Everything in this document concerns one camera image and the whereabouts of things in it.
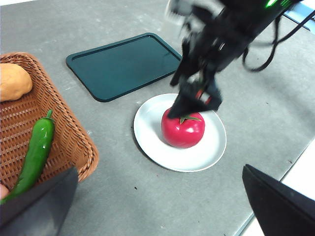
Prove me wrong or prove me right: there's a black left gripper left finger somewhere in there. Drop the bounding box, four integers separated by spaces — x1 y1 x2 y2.
0 166 79 236

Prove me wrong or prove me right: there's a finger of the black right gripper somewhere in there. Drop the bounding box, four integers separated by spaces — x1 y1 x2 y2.
168 92 205 119
202 76 223 112

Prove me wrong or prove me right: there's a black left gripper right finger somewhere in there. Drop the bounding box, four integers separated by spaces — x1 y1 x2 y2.
242 164 315 236

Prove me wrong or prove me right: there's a red tomato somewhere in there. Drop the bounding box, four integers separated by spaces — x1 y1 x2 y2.
161 108 206 149

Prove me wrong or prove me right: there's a pale grey round plate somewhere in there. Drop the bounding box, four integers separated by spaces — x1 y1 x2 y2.
133 93 227 173

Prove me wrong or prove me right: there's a green chili pepper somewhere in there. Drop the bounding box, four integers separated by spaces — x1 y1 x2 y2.
0 109 56 205

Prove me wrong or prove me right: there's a black rectangular tray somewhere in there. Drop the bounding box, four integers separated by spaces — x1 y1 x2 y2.
65 32 183 103

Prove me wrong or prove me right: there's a brown wicker basket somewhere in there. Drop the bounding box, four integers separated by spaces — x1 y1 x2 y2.
0 52 99 191

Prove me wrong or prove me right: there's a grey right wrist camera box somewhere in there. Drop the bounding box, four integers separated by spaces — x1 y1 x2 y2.
166 0 194 24

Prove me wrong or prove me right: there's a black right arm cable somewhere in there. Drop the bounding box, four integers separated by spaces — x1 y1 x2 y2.
242 11 315 72

